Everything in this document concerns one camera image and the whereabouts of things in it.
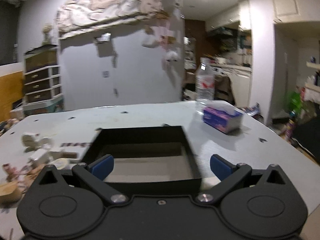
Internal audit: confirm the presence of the black cardboard box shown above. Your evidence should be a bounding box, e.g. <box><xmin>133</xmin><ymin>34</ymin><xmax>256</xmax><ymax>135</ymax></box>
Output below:
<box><xmin>81</xmin><ymin>126</ymin><xmax>201</xmax><ymax>183</ymax></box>

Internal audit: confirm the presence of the round white tape measure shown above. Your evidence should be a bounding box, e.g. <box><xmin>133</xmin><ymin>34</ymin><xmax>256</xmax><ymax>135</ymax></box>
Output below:
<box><xmin>49</xmin><ymin>158</ymin><xmax>70</xmax><ymax>170</ymax></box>

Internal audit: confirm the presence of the white wall charger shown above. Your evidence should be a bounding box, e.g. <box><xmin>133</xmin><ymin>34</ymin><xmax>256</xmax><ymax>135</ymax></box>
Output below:
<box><xmin>28</xmin><ymin>148</ymin><xmax>49</xmax><ymax>168</ymax></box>

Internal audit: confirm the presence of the oval wooden block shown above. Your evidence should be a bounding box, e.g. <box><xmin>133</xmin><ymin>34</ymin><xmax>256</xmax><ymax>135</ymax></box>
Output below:
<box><xmin>0</xmin><ymin>181</ymin><xmax>22</xmax><ymax>204</ymax></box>

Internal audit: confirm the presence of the white suction hook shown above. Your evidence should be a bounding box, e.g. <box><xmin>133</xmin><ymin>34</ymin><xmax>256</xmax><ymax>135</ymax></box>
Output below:
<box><xmin>38</xmin><ymin>137</ymin><xmax>54</xmax><ymax>150</ymax></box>

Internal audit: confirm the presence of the purple tissue pack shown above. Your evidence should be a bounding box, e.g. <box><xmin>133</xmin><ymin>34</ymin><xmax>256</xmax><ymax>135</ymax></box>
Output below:
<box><xmin>202</xmin><ymin>100</ymin><xmax>244</xmax><ymax>134</ymax></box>

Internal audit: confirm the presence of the clear water bottle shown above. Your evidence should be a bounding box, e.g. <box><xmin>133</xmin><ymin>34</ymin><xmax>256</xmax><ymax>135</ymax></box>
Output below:
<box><xmin>195</xmin><ymin>57</ymin><xmax>215</xmax><ymax>115</ymax></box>

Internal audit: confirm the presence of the white drawer cabinet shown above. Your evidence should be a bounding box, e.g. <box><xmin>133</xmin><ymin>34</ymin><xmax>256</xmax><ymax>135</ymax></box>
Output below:
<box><xmin>24</xmin><ymin>65</ymin><xmax>62</xmax><ymax>103</ymax></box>

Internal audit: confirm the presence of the glass terrarium tank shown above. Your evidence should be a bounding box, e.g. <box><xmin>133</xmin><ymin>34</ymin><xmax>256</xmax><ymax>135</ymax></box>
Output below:
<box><xmin>24</xmin><ymin>44</ymin><xmax>57</xmax><ymax>73</ymax></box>

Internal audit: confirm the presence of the white plush toy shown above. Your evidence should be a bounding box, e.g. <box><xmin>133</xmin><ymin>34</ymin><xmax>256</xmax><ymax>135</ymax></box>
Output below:
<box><xmin>164</xmin><ymin>50</ymin><xmax>179</xmax><ymax>63</ymax></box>

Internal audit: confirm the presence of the floral wall shelf cloth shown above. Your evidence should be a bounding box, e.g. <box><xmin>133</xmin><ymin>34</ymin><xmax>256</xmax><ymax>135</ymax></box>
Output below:
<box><xmin>55</xmin><ymin>0</ymin><xmax>176</xmax><ymax>40</ymax></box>

